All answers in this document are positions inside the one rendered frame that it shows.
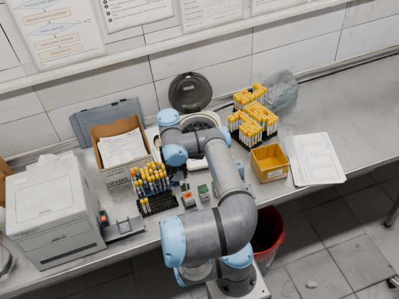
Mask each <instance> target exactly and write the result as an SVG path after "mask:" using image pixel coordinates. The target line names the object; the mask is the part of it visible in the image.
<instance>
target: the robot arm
mask: <svg viewBox="0 0 399 299"><path fill-rule="evenodd" d="M157 124H158V127H159V133H160V139H161V146H159V150H160V157H161V162H162V163H163V164H164V167H165V171H166V175H167V176H169V175H173V174H176V176H175V177H174V178H173V179H172V181H174V182H175V181H180V180H183V182H185V181H186V180H187V178H188V172H187V169H186V168H187V165H186V162H187V160H188V159H196V160H203V158H204V157H206V160H207V163H208V167H209V169H210V173H211V177H212V179H213V182H214V186H215V189H216V192H217V196H218V199H219V202H218V205H217V207H215V208H209V209H203V210H200V211H195V212H189V213H185V214H180V215H171V216H170V217H167V218H163V219H162V220H161V221H160V237H161V245H162V249H163V256H164V261H165V264H166V266H167V267H168V268H173V269H174V273H175V277H176V279H177V282H178V284H179V285H180V286H182V287H185V286H187V287H189V286H191V285H194V284H199V283H202V282H207V281H212V280H216V283H217V285H218V287H219V289H220V290H221V291H222V292H223V293H224V294H226V295H228V296H230V297H243V296H246V295H248V294H249V293H250V292H251V291H252V290H253V289H254V287H255V285H256V282H257V272H256V270H255V267H254V265H253V264H252V261H253V258H254V254H253V251H252V246H251V244H250V240H251V238H252V236H253V235H254V232H255V229H256V227H257V222H258V210H257V205H256V203H255V200H254V198H253V196H252V195H251V194H250V193H249V192H248V191H246V189H245V187H244V185H243V182H242V179H241V178H240V175H239V172H238V170H237V168H236V165H235V162H234V161H233V158H232V155H231V153H230V151H229V148H230V147H231V146H232V140H231V136H230V132H229V129H228V128H227V127H226V126H221V127H214V128H211V129H205V130H201V131H195V132H190V133H182V128H181V123H180V117H179V113H178V112H177V111H176V110H175V109H171V108H167V109H163V110H161V111H159V112H158V114H157Z"/></svg>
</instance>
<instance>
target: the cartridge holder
mask: <svg viewBox="0 0 399 299"><path fill-rule="evenodd" d="M180 199H181V201H182V204H183V207H184V209H185V212H186V213H189V212H195V211H198V207H197V205H196V202H195V200H194V202H195V203H193V204H191V205H188V206H186V205H185V203H184V201H183V197H180Z"/></svg>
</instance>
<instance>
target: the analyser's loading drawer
mask: <svg viewBox="0 0 399 299"><path fill-rule="evenodd" d="M127 218H128V216H127ZM124 227H126V228H124ZM143 229H145V230H146V227H145V224H144V220H143V216H142V214H141V212H140V216H137V217H134V218H131V219H129V218H128V219H127V220H123V221H121V222H118V220H116V224H113V225H110V226H108V227H105V228H101V232H102V234H101V235H102V237H103V239H104V241H105V242H107V241H111V240H114V239H116V238H120V237H123V236H125V235H128V234H131V233H134V232H137V231H140V230H143Z"/></svg>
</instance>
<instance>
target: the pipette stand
mask: <svg viewBox="0 0 399 299"><path fill-rule="evenodd" d="M235 165H236V168H237V170H238V172H239V175H240V178H241V179H242V182H243V183H245V179H244V178H245V166H244V165H243V162H242V160H239V161H235Z"/></svg>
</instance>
